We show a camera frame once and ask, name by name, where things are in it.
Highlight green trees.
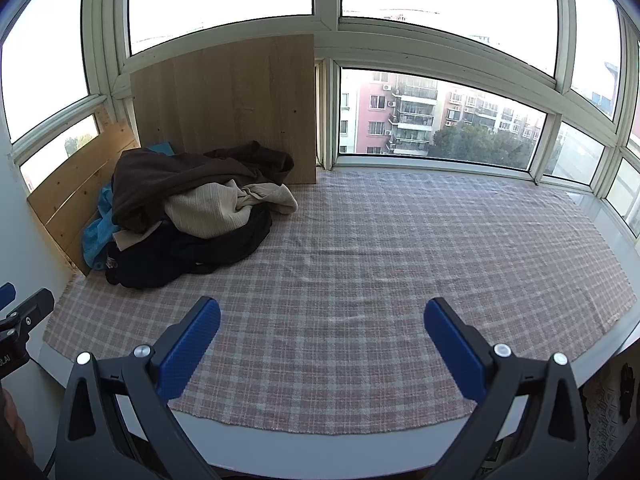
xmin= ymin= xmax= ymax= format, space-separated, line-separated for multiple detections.
xmin=429 ymin=125 xmax=537 ymax=168

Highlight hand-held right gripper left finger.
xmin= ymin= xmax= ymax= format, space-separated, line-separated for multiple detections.
xmin=55 ymin=296 xmax=221 ymax=480

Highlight pine plank board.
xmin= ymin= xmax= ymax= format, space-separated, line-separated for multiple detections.
xmin=27 ymin=119 xmax=141 ymax=277

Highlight pink plaid cloth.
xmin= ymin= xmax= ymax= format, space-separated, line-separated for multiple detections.
xmin=44 ymin=169 xmax=638 ymax=433

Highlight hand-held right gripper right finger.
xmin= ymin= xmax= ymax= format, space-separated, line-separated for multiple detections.
xmin=424 ymin=297 xmax=591 ymax=480

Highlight white lace cloth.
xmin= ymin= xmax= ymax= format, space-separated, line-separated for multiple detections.
xmin=581 ymin=355 xmax=640 ymax=480

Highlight beige knit sweater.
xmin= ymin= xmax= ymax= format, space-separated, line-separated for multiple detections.
xmin=112 ymin=180 xmax=299 ymax=251

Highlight white window frame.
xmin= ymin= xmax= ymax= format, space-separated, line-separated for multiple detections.
xmin=0 ymin=0 xmax=640 ymax=238

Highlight large wooden board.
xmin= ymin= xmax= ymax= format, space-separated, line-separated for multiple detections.
xmin=129 ymin=34 xmax=318 ymax=186

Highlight black garment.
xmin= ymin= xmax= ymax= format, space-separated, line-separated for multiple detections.
xmin=103 ymin=207 xmax=273 ymax=289

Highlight pink apartment building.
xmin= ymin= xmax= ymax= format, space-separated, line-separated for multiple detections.
xmin=340 ymin=70 xmax=546 ymax=156

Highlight blue striped jacket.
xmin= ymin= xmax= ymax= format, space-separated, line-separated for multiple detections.
xmin=81 ymin=142 xmax=175 ymax=272

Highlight brown garment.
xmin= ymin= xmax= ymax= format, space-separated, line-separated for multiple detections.
xmin=111 ymin=141 xmax=295 ymax=233

